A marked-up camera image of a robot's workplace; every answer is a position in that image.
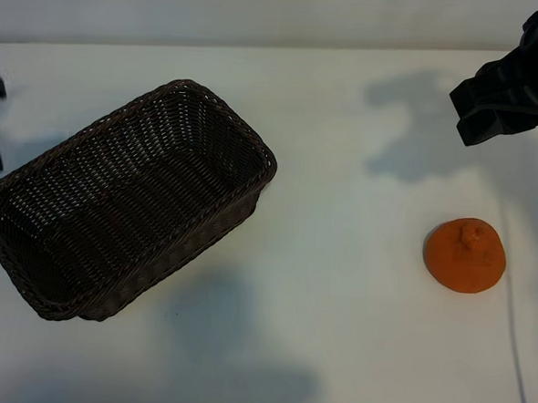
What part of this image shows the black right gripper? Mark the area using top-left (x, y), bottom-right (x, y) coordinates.
top-left (446, 37), bottom-right (538, 152)

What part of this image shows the dark brown wicker basket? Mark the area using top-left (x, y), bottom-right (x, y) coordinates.
top-left (0, 67), bottom-right (284, 335)

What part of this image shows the orange fruit with knob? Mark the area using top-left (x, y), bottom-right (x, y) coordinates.
top-left (420, 214), bottom-right (510, 297)

